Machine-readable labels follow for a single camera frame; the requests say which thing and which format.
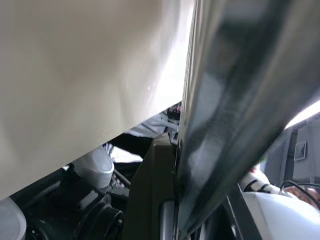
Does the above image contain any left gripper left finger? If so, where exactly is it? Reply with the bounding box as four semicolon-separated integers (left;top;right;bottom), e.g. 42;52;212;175
124;133;180;240

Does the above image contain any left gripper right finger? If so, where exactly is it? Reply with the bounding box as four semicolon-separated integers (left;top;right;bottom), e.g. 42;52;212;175
197;184;260;240

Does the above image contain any glass toaster oven door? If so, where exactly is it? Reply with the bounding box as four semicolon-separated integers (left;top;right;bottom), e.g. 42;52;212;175
176;0;320;235

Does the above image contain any silver black robot body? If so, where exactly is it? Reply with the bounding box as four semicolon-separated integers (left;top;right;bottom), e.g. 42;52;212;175
0;113;181;240

